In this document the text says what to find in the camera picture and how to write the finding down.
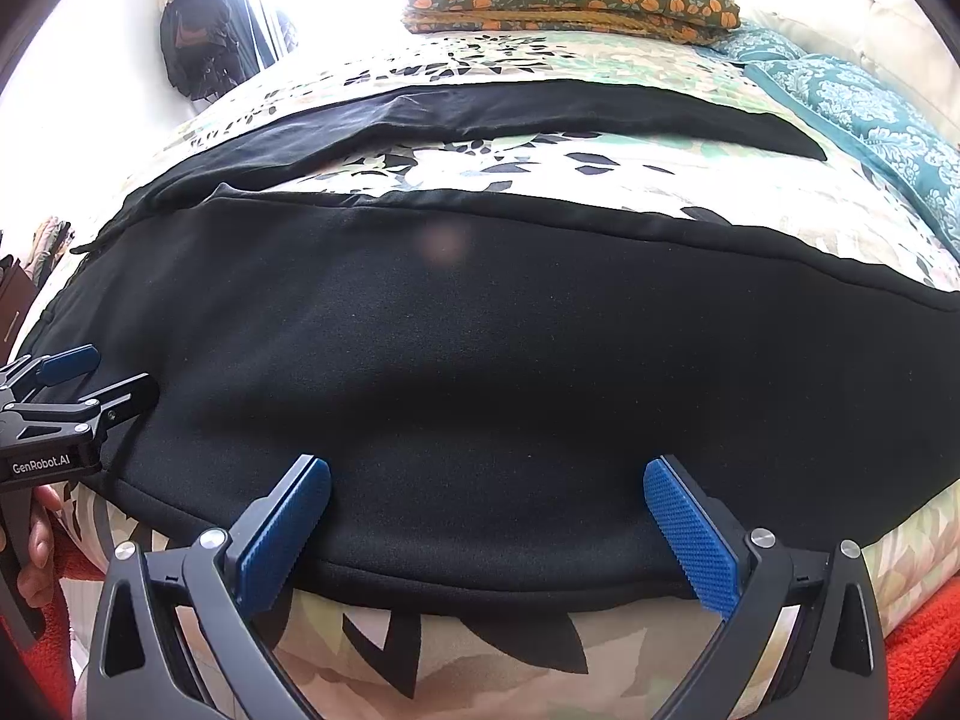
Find black pants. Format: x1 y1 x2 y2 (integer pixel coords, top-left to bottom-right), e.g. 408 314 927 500
25 82 958 616

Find person's left hand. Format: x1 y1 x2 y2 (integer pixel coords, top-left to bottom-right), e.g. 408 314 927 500
16 484 62 608

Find pile of folded clothes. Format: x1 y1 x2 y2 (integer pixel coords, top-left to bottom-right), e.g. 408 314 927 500
21 216 73 291

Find dark clothes on hanger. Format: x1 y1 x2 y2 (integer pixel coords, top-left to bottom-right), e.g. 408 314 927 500
160 0 245 103

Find teal patterned pillow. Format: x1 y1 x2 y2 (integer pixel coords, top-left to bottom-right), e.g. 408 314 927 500
745 54 958 252

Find cream padded headboard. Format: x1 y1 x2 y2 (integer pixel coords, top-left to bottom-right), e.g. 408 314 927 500
758 8 958 146

